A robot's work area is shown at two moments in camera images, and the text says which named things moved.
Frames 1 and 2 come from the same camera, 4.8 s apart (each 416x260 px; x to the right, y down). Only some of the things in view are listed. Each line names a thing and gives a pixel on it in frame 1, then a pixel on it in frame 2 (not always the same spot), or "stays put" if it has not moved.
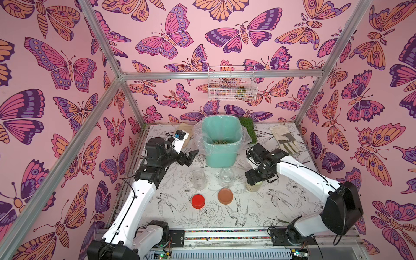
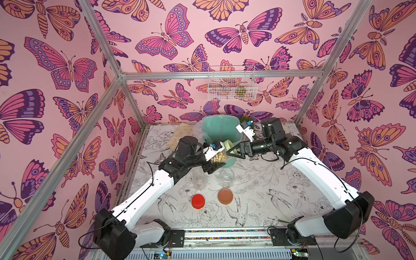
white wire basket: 232,83 stays put
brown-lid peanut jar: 227,177 stays put
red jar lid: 198,201 stays put
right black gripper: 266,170 -> 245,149
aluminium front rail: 249,235 stays put
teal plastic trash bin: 222,135 stays put
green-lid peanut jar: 254,188 -> 221,156
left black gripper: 188,159 -> 210,168
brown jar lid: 225,196 stays put
